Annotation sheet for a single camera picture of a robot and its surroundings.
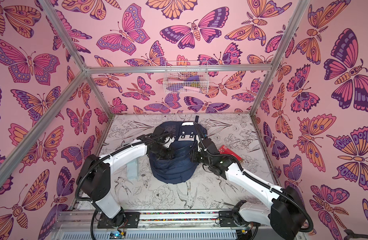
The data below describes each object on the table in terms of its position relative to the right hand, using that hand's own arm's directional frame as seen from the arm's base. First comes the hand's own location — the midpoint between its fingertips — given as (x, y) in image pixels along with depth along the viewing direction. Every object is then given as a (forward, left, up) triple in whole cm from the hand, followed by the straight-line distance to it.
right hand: (189, 150), depth 79 cm
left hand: (+1, +7, -7) cm, 10 cm away
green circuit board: (-36, +36, -20) cm, 54 cm away
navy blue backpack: (-8, +4, -7) cm, 11 cm away
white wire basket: (+44, +2, +17) cm, 47 cm away
